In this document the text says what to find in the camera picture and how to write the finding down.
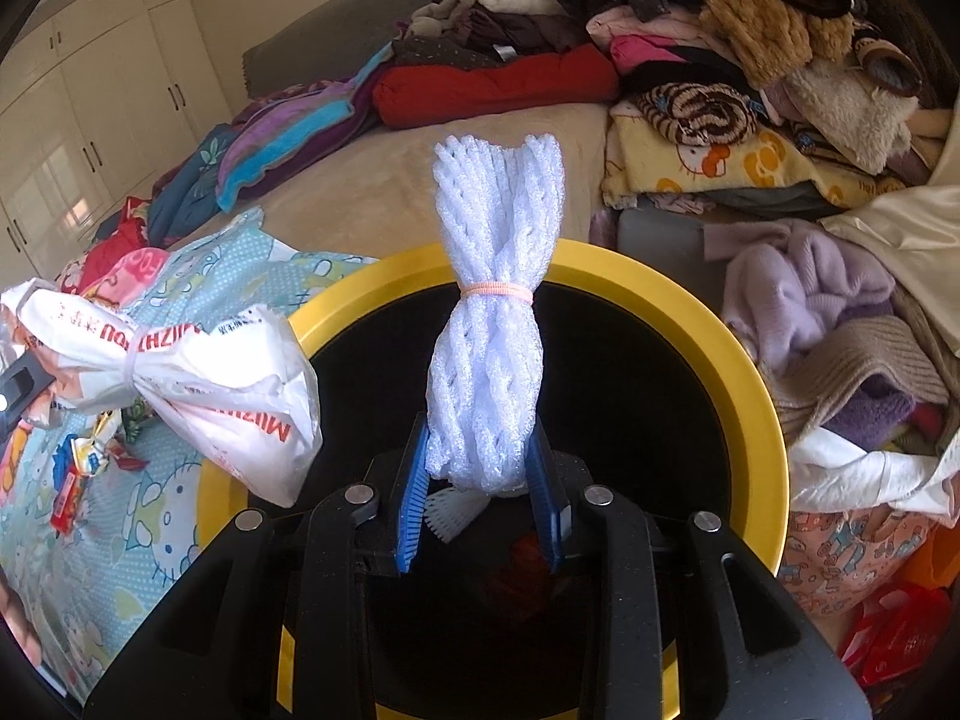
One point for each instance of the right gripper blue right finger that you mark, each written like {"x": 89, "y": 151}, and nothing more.
{"x": 743, "y": 647}

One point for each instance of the white plastic bag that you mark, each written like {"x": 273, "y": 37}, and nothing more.
{"x": 242, "y": 393}

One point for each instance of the yellow rimmed black trash bin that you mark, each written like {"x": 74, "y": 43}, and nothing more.
{"x": 641, "y": 383}

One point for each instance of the blue leaf pattern quilt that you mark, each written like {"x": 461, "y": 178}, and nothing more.
{"x": 187, "y": 197}

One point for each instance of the purple striped pillow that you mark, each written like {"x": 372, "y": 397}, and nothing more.
{"x": 288, "y": 135}

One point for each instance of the yellow cartoon blanket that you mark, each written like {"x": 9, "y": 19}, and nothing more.
{"x": 638, "y": 159}

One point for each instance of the grey headboard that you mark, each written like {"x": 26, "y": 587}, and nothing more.
{"x": 330, "y": 42}

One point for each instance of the pink cartoon bear blanket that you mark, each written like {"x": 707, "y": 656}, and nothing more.
{"x": 110, "y": 276}

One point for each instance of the white foam net sleeve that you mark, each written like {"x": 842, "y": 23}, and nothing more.
{"x": 501, "y": 210}

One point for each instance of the red floral quilt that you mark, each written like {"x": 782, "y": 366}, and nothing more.
{"x": 131, "y": 233}

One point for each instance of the yellow white snack bag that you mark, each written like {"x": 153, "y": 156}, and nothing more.
{"x": 89, "y": 451}

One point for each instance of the pile of dark clothes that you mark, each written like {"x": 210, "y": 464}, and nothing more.
{"x": 862, "y": 73}

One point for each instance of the white glossy wardrobe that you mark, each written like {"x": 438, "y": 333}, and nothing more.
{"x": 99, "y": 98}

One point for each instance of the light blue Hello Kitty blanket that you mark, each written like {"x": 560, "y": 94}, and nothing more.
{"x": 136, "y": 530}

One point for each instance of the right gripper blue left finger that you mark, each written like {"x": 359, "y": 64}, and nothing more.
{"x": 269, "y": 621}

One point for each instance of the beige bed sheet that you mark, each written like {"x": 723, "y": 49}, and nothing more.
{"x": 375, "y": 196}

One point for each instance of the red cylindrical candy pack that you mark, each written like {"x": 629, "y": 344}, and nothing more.
{"x": 67, "y": 503}

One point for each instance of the lilac fleece garment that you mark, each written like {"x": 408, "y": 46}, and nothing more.
{"x": 787, "y": 283}

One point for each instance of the red cushion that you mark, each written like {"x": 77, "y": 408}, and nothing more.
{"x": 409, "y": 97}

